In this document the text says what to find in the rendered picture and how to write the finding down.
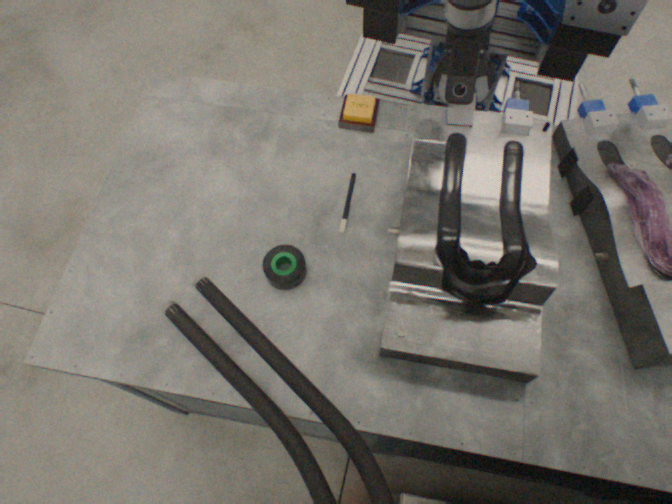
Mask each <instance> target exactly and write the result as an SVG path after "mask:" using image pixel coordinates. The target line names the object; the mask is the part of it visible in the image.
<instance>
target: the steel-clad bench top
mask: <svg viewBox="0 0 672 504"><path fill-rule="evenodd" d="M343 100H344V97H342V96H334V95H327V94H319V93H312V92H304V91H297V90H289V89H282V88H274V87H266V86H259V85H251V84H244V83H236V82H229V81H221V80H214V79H206V78H198V77H191V76H183V75H176V74H168V73H161V72H153V74H152V77H151V79H150V81H149V83H148V86H147V88H146V90H145V92H144V95H143V97H142V99H141V101H140V103H139V106H138V108H137V110H136V112H135V115H134V117H133V119H132V121H131V124H130V126H129V128H128V130H127V133H126V135H125V137H124V139H123V141H122V144H121V146H120V148H119V150H118V153H117V155H116V157H115V159H114V162H113V164H112V166H111V168H110V171H109V173H108V175H107V177H106V180H105V182H104V184H103V186H102V188H101V191H100V193H99V195H98V197H97V200H96V202H95V204H94V206H93V209H92V211H91V213H90V215H89V218H88V220H87V222H86V224H85V226H84V229H83V231H82V233H81V235H80V238H79V240H78V242H77V244H76V247H75V249H74V251H73V253H72V256H71V258H70V260H69V262H68V265H67V267H66V269H65V271H64V273H63V276H62V278H61V280H60V282H59V285H58V287H57V289H56V291H55V294H54V296H53V298H52V300H51V303H50V305H49V307H48V309H47V311H46V314H45V316H44V318H43V320H42V323H41V325H40V327H39V329H38V332H37V334H36V336H35V338H34V341H33V343H32V345H31V347H30V350H29V352H28V354H27V356H26V358H25V361H24V363H25V364H30V365H35V366H40V367H45V368H50V369H55V370H60V371H65V372H70V373H75V374H80V375H85V376H90V377H95V378H100V379H105V380H110V381H115V382H120V383H125V384H130V385H135V386H140V387H145V388H150V389H155V390H161V391H166V392H171V393H176V394H181V395H186V396H191V397H196V398H201V399H206V400H211V401H216V402H221V403H226V404H231V405H236V406H241V407H246V408H251V409H253V408H252V407H251V406H250V405H249V404H248V403H247V402H246V400H245V399H244V398H243V397H242V396H241V395H240V394H239V393H238V392H237V391H236V390H235V389H234V388H233V387H232V386H231V385H230V384H229V382H228V381H227V380H226V379H225V378H224V377H223V376H222V375H221V374H220V373H219V372H218V371H217V370H216V369H215V368H214V367H213V366H212V365H211V363H210V362H209V361H208V360H207V359H206V358H205V357H204V356H203V355H202V354H201V353H200V352H199V351H198V350H197V349H196V348H195V347H194V345H193V344H192V343H191V342H190V341H189V340H188V339H187V338H186V337H185V336H184V335H183V334H182V333H181V332H180V331H179V330H178V329H177V327H176V326H175V325H174V324H173V323H172V322H171V321H170V320H169V319H168V318H167V317H166V316H165V314H164V313H163V312H162V308H163V306H164V305H165V304H166V303H167V302H169V301H175V302H176V303H177V304H178V305H179V306H180V307H181V308H182V309H183V310H184V311H185V312H186V313H187V314H188V315H189V316H190V317H191V318H192V319H193V320H194V321H195V322H196V323H197V324H198V325H199V326H200V327H201V328H202V329H203V330H204V331H205V332H206V333H207V334H208V335H209V336H210V337H211V338H212V339H213V340H214V341H215V342H216V343H217V344H218V345H219V346H220V347H221V348H222V349H223V350H224V352H225V353H226V354H227V355H228V356H229V357H230V358H231V359H232V360H233V361H234V362H235V363H236V364H237V365H238V366H239V367H240V368H241V369H242V370H243V371H244V372H245V373H246V374H247V375H248V376H249V377H250V378H251V379H252V380H253V381H254V382H255V383H256V384H257V385H258V386H259V387H260V388H261V389H262V390H263V391H264V392H265V393H266V394H267V395H268V396H269V397H270V398H271V399H272V400H273V402H274V403H275V404H276V405H277V406H278V407H279V408H280V409H281V410H282V411H283V413H284V414H285V415H286V416H291V417H296V418H301V419H306V420H311V421H316V422H321V423H323V422H322V421H321V420H320V419H319V418H318V417H317V416H316V415H315V414H314V413H313V412H312V411H311V410H310V408H309V407H308V406H307V405H306V404H305V403H304V402H303V401H302V400H301V399H300V398H299V397H298V396H297V395H296V394H295V393H294V392H293V391H292V389H291V388H290V387H289V386H288V385H287V384H286V383H285V382H284V381H283V380H282V379H281V378H280V377H279V376H278V375H277V374H276V373H275V372H274V371H273V369H272V368H271V367H270V366H269V365H268V364H267V363H266V362H265V361H264V360H263V359H262V358H261V357H260V356H259V355H258V354H257V353H256V352H255V351H254V349H253V348H252V347H251V346H250V345H249V344H248V343H247V342H246V341H245V340H244V339H243V338H242V337H241V336H240V335H239V334H238V333H237V332H236V330H235V329H234V328H233V327H232V326H231V325H230V324H229V323H228V322H227V321H226V320H225V319H224V318H223V317H222V316H221V315H220V314H219V313H218V312H217V310H216V309H215V308H214V307H213V306H212V305H211V304H210V303H209V302H208V301H207V300H206V299H205V298H204V297H203V296H202V295H201V294H200V293H199V292H198V290H197V289H196V288H195V287H194V286H193V281H194V279H195V278H196V277H197V276H199V275H202V274H203V275H206V276H207V277H208V278H209V279H210V280H211V281H212V282H213V283H214V284H215V285H216V286H217V287H218V288H219V289H220V290H221V291H222V292H223V293H224V294H225V295H226V296H227V297H228V298H229V299H230V300H231V301H232V302H233V303H234V304H235V305H236V306H237V307H238V308H239V309H240V311H241V312H242V313H243V314H244V315H245V316H246V317H247V318H248V319H249V320H250V321H251V322H252V323H253V324H254V325H255V326H256V327H257V328H258V329H259V330H260V331H261V332H262V333H263V334H264V335H265V336H266V337H267V338H268V339H269V340H270V341H271V342H272V343H273V344H274V345H275V346H276V347H277V348H278V349H279V350H280V351H281V352H282V353H283V354H284V355H285V356H286V357H287V358H288V359H289V360H290V361H291V362H292V363H293V364H294V365H295V366H296V367H297V368H298V369H299V370H300V371H301V372H302V373H303V374H304V375H305V376H306V377H307V378H308V379H309V380H310V381H311V382H312V383H313V384H314V385H315V386H316V387H317V388H318V389H319V390H320V391H321V392H322V393H323V394H324V395H325V396H326V397H327V398H328V399H329V400H330V401H331V402H332V403H333V404H334V405H335V406H336V407H337V408H338V409H339V410H340V411H341V413H342V414H343V415H344V416H345V417H346V418H347V419H348V420H349V421H350V422H351V424H352V425H353V426H354V427H355V429H356V430H361V431H366V432H371V433H376V434H381V435H386V436H391V437H396V438H401V439H406V440H411V441H416V442H421V443H426V444H431V445H436V446H441V447H446V448H451V449H456V450H461V451H466V452H471V453H476V454H481V455H486V456H491V457H496V458H501V459H506V460H511V461H516V462H522V463H526V464H531V465H536V466H541V467H546V468H551V469H556V470H561V471H566V472H571V473H576V474H581V475H586V476H591V477H596V478H601V479H606V480H611V481H616V482H621V483H626V484H632V485H637V486H642V487H647V488H652V489H657V490H662V491H667V492H672V365H664V366H656V367H647V368H639V369H634V367H633V364H632V362H631V359H630V356H629V353H628V350H627V347H626V345H625V342H624V339H623V336H622V333H621V331H620V328H619V325H618V322H617V319H616V317H615V314H614V311H613V308H612V305H611V303H610V300H609V297H608V294H607V291H606V288H605V286H604V283H603V280H602V277H601V274H600V272H599V269H598V266H597V263H596V260H595V258H594V255H593V252H592V249H591V246H590V244H589V241H588V238H587V235H586V232H585V229H584V227H583V224H582V221H581V218H580V215H579V213H578V214H577V215H576V216H574V214H573V212H572V209H571V206H570V202H571V201H572V200H573V196H572V193H571V190H570V187H569V185H568V182H567V179H566V176H564V177H563V178H561V176H560V173H559V170H558V167H557V166H558V164H559V163H560V159H559V156H558V154H557V151H556V148H555V145H554V142H553V140H552V135H553V133H554V132H555V130H556V128H557V126H558V125H553V124H551V158H550V177H549V201H548V212H549V220H550V225H551V229H552V232H553V236H554V240H555V244H556V248H557V255H558V277H557V288H556V290H555V291H554V292H553V294H552V295H551V296H550V297H549V299H548V300H547V301H546V302H545V304H544V305H543V309H542V315H541V346H540V376H539V377H537V378H536V379H534V380H532V381H531V382H529V383H525V382H520V381H514V380H509V379H503V378H498V377H493V376H487V375H482V374H476V373H471V372H465V371H460V370H454V369H449V368H444V367H438V366H433V365H427V364H422V363H416V362H411V361H405V360H400V359H395V358H389V357H384V356H379V351H380V345H381V339H382V332H383V326H384V320H385V314H386V307H387V301H388V295H389V288H390V282H391V276H392V269H393V263H394V257H395V250H396V244H397V238H398V236H395V235H394V234H390V233H388V228H389V227H391V228H395V227H398V228H399V225H400V219H401V213H402V206H403V200H404V194H405V187H406V181H407V175H408V168H409V162H410V156H411V150H412V143H413V137H414V131H415V125H416V120H417V114H418V109H419V107H417V106H410V105H402V104H395V103H387V102H380V107H379V112H378V117H377V122H376V127H375V132H374V133H371V132H364V131H357V130H350V129H342V128H338V121H339V117H340V112H341V108H342V104H343ZM406 108H407V110H406ZM405 114H406V116H405ZM404 120H405V122H404ZM403 126H404V128H403ZM352 173H356V178H355V183H354V188H353V193H352V197H351V202H350V207H349V211H348V216H347V221H346V226H345V231H344V233H343V232H339V229H340V225H341V220H342V216H343V211H344V206H345V202H346V197H347V193H348V188H349V183H350V179H351V174H352ZM283 244H287V245H292V246H295V247H296V248H298V249H299V250H300V251H301V252H302V253H303V255H304V258H305V262H306V267H307V273H306V276H305V279H304V280H303V282H302V283H301V284H300V285H299V286H297V287H295V288H293V289H290V290H279V289H276V288H274V287H273V286H272V285H270V284H269V282H268V281H267V279H266V276H265V274H264V271H263V267H262V263H263V259H264V257H265V255H266V253H267V252H268V251H269V250H270V249H272V248H273V247H275V246H278V245H283ZM524 392H525V393H524ZM522 445H523V446H522Z"/></svg>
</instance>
